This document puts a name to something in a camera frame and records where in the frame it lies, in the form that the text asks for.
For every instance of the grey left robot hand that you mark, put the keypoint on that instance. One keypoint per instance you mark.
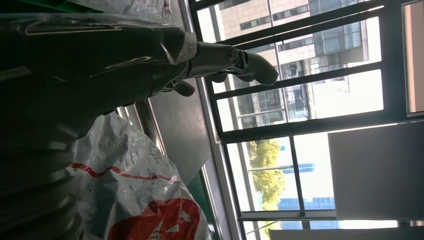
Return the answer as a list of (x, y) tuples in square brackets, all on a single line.
[(99, 66)]

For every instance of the grey mailer package red print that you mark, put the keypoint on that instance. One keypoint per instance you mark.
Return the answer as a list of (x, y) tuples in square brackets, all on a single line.
[(126, 165)]

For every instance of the white mailer package black letters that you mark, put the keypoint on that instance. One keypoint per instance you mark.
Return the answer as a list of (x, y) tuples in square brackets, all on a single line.
[(139, 6)]

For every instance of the green conveyor belt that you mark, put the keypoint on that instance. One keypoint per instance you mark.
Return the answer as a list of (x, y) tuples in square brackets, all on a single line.
[(200, 198)]

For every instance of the tree outside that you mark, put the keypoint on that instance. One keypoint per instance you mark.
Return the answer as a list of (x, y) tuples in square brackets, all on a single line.
[(265, 175)]

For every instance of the building outside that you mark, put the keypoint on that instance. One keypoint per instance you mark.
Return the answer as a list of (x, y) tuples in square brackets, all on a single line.
[(298, 53)]

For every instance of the pale grey panel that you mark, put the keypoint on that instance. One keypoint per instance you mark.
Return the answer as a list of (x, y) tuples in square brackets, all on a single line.
[(414, 59), (348, 234), (377, 172)]

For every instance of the dark window frame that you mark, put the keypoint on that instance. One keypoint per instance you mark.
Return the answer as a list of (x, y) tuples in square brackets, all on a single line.
[(298, 126)]

